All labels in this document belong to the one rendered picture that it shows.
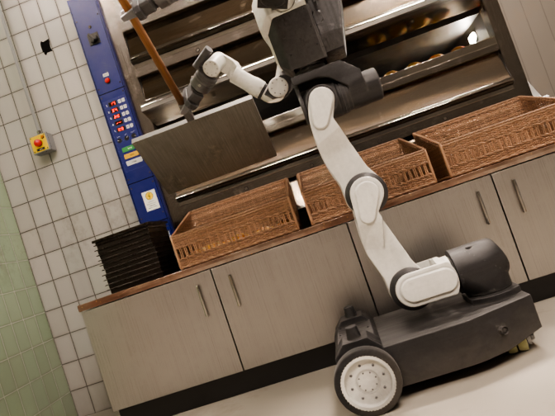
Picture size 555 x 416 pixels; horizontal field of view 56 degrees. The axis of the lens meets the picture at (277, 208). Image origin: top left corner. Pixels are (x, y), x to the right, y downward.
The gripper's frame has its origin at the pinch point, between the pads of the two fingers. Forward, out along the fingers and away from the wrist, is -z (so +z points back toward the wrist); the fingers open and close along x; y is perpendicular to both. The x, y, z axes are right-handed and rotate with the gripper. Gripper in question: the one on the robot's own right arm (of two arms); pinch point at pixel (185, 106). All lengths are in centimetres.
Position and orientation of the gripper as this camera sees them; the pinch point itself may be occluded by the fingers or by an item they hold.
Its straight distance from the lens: 224.5
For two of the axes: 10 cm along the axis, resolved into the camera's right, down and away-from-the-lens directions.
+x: -1.9, -7.4, 6.5
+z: 6.0, -6.1, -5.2
